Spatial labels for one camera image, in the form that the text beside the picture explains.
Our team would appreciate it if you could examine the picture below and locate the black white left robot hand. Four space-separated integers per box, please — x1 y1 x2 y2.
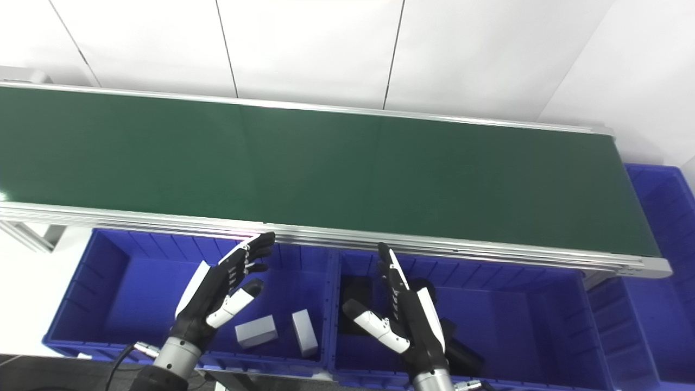
173 232 276 351

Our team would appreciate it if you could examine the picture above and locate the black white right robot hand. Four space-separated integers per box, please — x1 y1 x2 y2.
342 242 451 375

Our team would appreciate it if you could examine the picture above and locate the blue plastic bin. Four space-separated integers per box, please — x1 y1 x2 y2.
328 249 617 391
42 228 340 378
589 163 695 387

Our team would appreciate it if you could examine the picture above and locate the green conveyor belt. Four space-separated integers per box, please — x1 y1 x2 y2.
0 87 661 257
0 81 673 279

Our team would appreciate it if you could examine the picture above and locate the aluminium conveyor leg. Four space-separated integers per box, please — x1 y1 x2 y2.
584 272 617 289
0 220 66 253

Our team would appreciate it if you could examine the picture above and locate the grey conveyor end housing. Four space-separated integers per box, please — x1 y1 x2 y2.
0 65 47 85

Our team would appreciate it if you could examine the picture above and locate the grey rectangular block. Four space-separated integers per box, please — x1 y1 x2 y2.
235 315 279 349
292 310 319 358

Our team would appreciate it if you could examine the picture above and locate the dark grey robot body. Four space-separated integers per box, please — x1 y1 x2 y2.
0 353 326 391

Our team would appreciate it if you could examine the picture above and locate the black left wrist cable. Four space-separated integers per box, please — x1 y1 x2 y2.
103 341 161 391

